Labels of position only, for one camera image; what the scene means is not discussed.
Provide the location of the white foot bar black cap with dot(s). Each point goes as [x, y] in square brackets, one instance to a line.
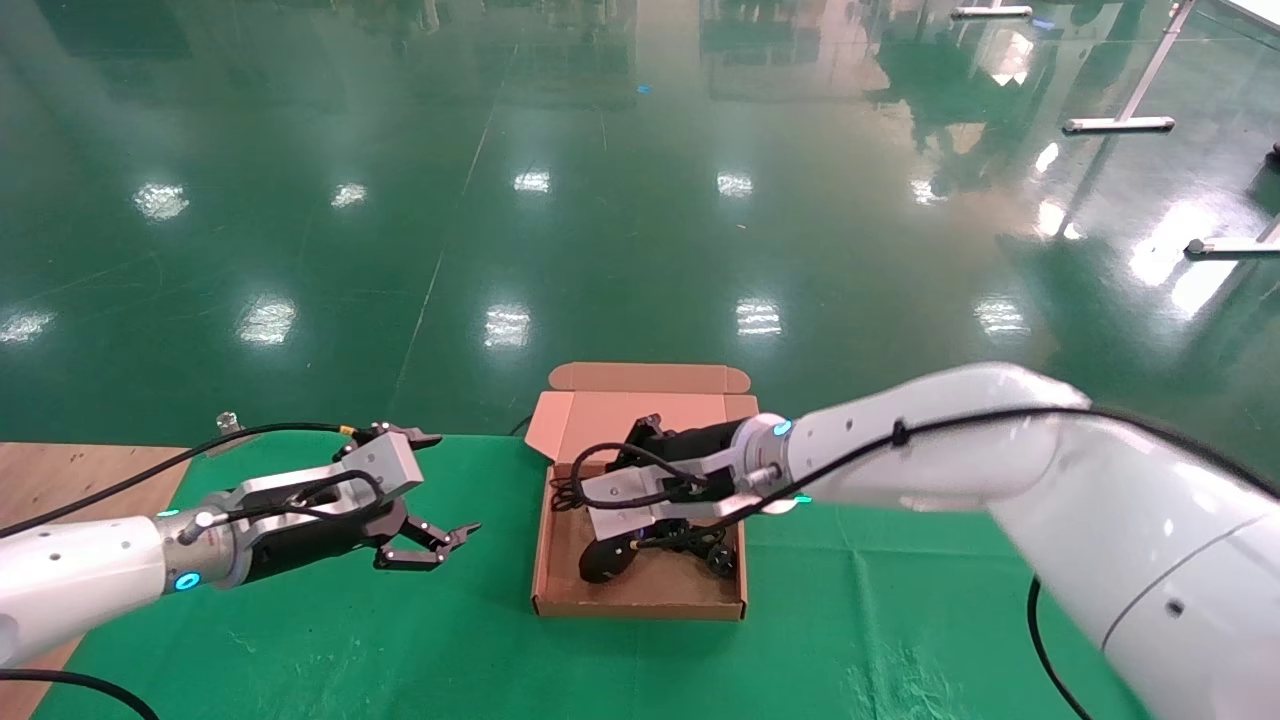
[1230, 248]

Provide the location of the short white metal foot bar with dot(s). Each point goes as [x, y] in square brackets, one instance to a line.
[990, 12]

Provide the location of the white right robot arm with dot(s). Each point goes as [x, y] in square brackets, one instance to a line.
[1000, 460]

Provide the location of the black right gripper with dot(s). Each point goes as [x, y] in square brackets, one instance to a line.
[700, 440]

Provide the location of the silver binder clip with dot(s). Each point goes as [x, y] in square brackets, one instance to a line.
[228, 422]

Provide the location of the black computer mouse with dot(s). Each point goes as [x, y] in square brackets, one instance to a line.
[605, 562]

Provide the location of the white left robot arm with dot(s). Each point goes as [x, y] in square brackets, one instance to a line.
[80, 580]

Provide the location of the open brown cardboard box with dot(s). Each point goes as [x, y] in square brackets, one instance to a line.
[640, 590]

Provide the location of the green table cloth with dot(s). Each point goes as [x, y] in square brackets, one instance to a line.
[450, 640]

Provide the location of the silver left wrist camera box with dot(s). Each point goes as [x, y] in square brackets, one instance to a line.
[320, 480]

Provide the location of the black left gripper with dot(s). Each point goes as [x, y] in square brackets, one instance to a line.
[300, 545]

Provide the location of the white metal table leg frame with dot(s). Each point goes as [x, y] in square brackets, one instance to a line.
[1120, 125]

